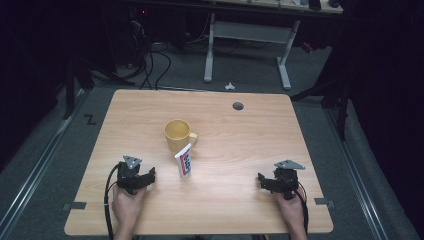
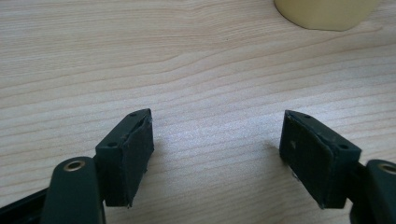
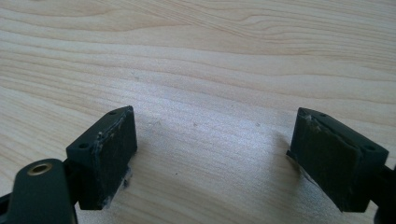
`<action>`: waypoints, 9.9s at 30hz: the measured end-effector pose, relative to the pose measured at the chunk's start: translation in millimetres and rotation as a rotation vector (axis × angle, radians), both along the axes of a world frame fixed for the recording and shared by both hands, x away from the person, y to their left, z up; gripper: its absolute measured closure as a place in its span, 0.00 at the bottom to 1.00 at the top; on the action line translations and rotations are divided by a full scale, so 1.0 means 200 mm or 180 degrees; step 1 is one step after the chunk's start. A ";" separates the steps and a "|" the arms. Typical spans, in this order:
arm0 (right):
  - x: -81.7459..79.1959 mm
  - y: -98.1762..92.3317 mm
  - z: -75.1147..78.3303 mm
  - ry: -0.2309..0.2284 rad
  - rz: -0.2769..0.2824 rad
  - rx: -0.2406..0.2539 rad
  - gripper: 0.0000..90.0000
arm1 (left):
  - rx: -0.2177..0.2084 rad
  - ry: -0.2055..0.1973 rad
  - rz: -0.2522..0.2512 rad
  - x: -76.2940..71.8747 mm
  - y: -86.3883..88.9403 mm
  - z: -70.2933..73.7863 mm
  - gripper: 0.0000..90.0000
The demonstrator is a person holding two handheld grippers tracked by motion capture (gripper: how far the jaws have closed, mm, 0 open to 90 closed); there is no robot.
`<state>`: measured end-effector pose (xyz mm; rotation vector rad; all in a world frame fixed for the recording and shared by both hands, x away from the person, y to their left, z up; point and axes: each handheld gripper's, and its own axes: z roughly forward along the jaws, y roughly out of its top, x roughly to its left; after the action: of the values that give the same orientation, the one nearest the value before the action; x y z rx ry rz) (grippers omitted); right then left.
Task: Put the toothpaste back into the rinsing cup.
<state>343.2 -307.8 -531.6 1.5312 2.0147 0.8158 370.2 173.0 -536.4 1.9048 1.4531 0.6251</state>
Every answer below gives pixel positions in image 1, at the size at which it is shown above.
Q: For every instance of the person's left hand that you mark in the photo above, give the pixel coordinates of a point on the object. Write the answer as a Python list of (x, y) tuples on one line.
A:
[(127, 207)]

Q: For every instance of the white crumpled scrap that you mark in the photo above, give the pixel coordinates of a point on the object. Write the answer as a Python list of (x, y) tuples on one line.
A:
[(229, 86)]

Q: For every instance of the white toothpaste tube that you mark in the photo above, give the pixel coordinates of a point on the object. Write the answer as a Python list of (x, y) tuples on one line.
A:
[(184, 162)]

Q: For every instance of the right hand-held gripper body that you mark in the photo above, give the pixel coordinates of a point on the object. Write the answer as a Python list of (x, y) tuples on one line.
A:
[(284, 178)]

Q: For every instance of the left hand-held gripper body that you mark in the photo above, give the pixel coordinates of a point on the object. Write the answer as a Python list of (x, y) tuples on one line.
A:
[(128, 173)]

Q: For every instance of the yellow mug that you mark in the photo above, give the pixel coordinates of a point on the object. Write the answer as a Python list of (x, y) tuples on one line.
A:
[(178, 135)]

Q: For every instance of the black stand leg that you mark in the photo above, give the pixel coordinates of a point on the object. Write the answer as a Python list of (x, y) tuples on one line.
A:
[(330, 96)]

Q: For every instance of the person's right hand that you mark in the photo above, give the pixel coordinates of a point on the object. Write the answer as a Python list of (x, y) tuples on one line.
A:
[(291, 213)]

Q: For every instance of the metal floor rail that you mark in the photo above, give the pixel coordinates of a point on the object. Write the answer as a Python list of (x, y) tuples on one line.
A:
[(35, 166), (356, 173)]

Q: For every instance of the grey metal desk frame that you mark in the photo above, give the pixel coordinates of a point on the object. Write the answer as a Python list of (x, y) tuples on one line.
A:
[(248, 46)]

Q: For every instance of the grey table bracket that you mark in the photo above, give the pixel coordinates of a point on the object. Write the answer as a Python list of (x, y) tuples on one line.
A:
[(75, 206), (324, 202)]

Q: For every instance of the grey table grommet hole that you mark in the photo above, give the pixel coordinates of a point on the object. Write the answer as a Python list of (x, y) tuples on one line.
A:
[(238, 106)]

